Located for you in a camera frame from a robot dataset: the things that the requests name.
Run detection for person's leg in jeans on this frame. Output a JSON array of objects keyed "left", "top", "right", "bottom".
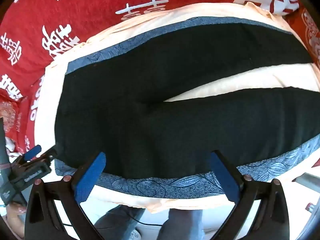
[
  {"left": 94, "top": 204, "right": 146, "bottom": 240},
  {"left": 157, "top": 208, "right": 203, "bottom": 240}
]

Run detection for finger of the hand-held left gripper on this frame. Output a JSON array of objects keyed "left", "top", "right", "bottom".
[
  {"left": 24, "top": 145, "right": 42, "bottom": 161},
  {"left": 37, "top": 148, "right": 59, "bottom": 163}
]

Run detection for red embroidered cloth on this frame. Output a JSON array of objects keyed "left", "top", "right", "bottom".
[
  {"left": 0, "top": 100, "right": 22, "bottom": 137},
  {"left": 286, "top": 9, "right": 320, "bottom": 69}
]

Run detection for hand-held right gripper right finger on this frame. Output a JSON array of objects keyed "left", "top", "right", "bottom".
[{"left": 210, "top": 150, "right": 290, "bottom": 240}]

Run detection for peach blanket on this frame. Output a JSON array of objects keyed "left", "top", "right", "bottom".
[{"left": 32, "top": 2, "right": 320, "bottom": 214}]

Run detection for black cable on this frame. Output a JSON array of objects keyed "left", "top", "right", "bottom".
[{"left": 57, "top": 211, "right": 166, "bottom": 228}]

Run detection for red printed blanket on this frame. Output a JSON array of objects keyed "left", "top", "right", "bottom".
[{"left": 0, "top": 0, "right": 320, "bottom": 155}]

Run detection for black pants with blue trim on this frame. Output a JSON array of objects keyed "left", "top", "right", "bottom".
[{"left": 54, "top": 16, "right": 320, "bottom": 200}]

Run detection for person's left hand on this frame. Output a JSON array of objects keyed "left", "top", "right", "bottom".
[{"left": 6, "top": 203, "right": 27, "bottom": 238}]

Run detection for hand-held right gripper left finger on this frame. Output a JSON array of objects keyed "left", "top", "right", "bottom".
[{"left": 24, "top": 151, "right": 107, "bottom": 240}]

